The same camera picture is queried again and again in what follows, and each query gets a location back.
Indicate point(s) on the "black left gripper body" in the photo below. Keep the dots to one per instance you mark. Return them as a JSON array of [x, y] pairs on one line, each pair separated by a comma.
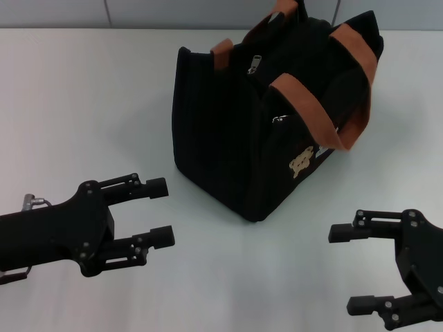
[[59, 231]]

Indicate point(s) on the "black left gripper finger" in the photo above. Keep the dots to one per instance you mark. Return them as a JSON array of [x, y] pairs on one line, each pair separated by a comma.
[[159, 238], [152, 188]]

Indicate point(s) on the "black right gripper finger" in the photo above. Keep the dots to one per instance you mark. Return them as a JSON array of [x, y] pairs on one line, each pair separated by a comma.
[[380, 309], [360, 230]]

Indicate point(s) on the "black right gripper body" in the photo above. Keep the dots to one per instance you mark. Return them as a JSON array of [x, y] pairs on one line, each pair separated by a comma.
[[420, 256]]

